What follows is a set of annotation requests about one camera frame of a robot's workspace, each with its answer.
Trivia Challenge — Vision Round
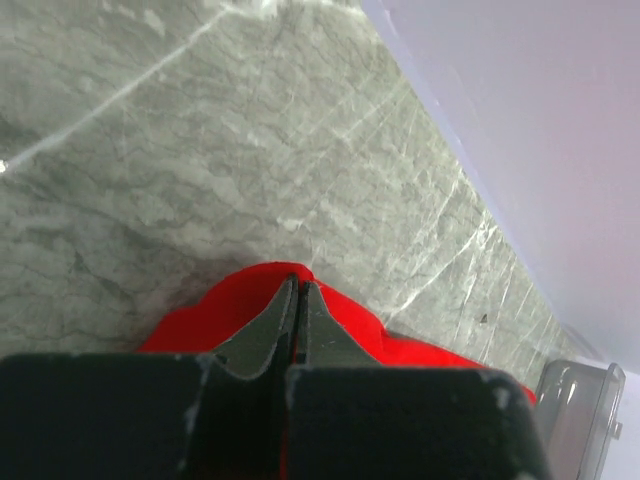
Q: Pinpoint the clear plastic storage bin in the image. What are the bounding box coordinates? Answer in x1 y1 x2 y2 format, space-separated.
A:
535 360 626 480

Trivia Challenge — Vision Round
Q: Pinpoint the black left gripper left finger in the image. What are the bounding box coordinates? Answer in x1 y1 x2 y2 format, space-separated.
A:
1 275 299 479

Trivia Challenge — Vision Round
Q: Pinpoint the red t shirt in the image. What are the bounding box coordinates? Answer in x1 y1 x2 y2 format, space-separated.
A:
137 260 537 480

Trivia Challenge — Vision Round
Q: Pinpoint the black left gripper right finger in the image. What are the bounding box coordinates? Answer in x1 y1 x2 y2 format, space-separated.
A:
285 282 551 479

